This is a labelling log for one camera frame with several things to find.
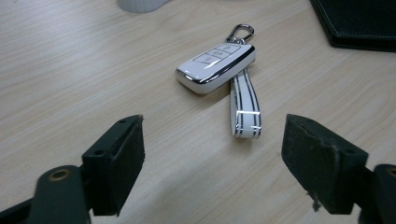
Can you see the black leather mat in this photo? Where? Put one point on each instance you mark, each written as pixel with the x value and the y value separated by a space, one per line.
pixel 361 21

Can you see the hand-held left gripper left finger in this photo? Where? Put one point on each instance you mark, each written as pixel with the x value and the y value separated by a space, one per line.
pixel 113 168

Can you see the white car key fob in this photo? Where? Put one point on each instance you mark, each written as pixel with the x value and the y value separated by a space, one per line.
pixel 223 74

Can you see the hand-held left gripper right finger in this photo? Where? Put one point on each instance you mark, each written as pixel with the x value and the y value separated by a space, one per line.
pixel 320 165

